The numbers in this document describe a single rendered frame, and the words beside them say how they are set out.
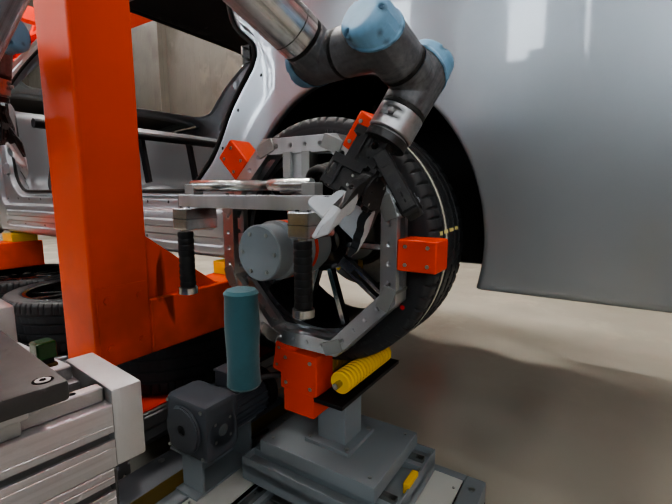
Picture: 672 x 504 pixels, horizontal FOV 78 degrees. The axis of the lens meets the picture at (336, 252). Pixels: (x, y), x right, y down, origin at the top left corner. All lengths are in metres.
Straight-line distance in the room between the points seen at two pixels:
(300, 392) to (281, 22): 0.86
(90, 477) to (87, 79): 0.92
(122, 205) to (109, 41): 0.41
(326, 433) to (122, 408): 0.92
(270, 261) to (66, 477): 0.55
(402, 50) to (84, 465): 0.63
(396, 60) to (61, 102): 0.87
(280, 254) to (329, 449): 0.68
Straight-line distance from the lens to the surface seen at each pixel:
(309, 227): 0.75
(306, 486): 1.34
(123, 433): 0.56
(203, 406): 1.27
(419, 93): 0.68
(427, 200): 0.97
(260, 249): 0.93
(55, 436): 0.53
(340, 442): 1.37
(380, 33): 0.62
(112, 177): 1.23
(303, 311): 0.79
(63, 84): 1.25
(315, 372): 1.10
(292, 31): 0.67
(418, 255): 0.89
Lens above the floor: 0.99
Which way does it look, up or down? 8 degrees down
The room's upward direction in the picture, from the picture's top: straight up
